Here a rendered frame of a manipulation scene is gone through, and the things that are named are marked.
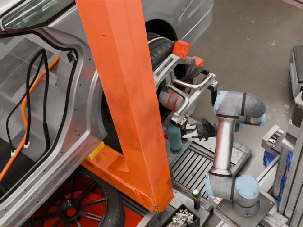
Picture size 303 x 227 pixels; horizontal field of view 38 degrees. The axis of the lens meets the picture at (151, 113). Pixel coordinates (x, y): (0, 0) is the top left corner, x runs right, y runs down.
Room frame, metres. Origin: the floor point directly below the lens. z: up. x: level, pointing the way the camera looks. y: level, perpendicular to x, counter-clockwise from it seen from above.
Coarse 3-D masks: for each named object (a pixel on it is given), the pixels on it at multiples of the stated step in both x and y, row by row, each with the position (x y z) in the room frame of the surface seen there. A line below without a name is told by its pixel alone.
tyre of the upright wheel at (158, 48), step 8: (152, 32) 2.12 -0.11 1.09; (160, 40) 1.98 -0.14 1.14; (168, 40) 2.01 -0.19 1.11; (152, 48) 1.89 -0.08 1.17; (160, 48) 1.88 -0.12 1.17; (168, 48) 1.90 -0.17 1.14; (152, 56) 1.82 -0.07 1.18; (160, 56) 1.84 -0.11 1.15; (152, 64) 1.79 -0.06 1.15; (184, 64) 2.00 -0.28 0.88; (184, 72) 1.99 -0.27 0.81; (104, 96) 1.75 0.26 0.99; (104, 104) 1.73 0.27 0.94; (104, 112) 1.73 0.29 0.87; (168, 112) 1.85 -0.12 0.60; (112, 120) 1.69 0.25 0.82
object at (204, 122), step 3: (201, 120) 1.50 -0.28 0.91; (204, 120) 1.49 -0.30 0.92; (204, 123) 1.47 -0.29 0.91; (207, 123) 1.48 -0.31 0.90; (210, 123) 1.50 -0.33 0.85; (204, 126) 1.46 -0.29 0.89; (207, 126) 1.46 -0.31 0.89; (210, 126) 1.47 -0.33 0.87; (207, 129) 1.46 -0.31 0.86; (210, 129) 1.46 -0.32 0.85; (213, 129) 1.47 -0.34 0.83
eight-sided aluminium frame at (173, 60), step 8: (168, 56) 1.86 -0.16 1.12; (176, 56) 1.84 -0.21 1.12; (168, 64) 1.82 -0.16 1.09; (176, 64) 1.80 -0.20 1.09; (160, 72) 1.77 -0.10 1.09; (168, 72) 1.75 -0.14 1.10; (160, 80) 1.69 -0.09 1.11; (192, 80) 1.92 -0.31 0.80; (184, 88) 1.93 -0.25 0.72; (168, 120) 1.78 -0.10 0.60
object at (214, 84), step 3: (204, 78) 1.78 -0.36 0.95; (213, 81) 1.74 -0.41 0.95; (216, 81) 1.74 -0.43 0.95; (210, 84) 1.72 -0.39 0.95; (213, 84) 1.72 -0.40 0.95; (216, 84) 1.72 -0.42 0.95; (207, 87) 1.73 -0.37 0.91; (210, 87) 1.72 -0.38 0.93; (213, 87) 1.70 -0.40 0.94; (216, 87) 1.72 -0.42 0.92; (213, 90) 1.70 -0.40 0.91
